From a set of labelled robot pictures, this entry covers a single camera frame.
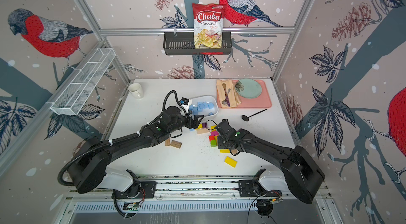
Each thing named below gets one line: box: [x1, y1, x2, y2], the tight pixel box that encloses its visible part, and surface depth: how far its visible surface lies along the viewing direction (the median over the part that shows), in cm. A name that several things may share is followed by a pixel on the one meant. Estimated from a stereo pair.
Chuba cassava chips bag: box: [192, 2, 225, 49], surface depth 87 cm
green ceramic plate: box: [234, 78, 263, 99], surface depth 117 cm
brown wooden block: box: [170, 140, 183, 149], surface depth 90 cm
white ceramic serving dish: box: [188, 95, 219, 118], surface depth 105 cm
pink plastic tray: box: [232, 79, 273, 109], surface depth 110 cm
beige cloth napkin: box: [216, 79, 242, 108], surface depth 113 cm
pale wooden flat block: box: [196, 128, 210, 135], surface depth 96 cm
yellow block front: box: [224, 155, 238, 168], surface depth 84 cm
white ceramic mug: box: [127, 82, 144, 101], surface depth 107 cm
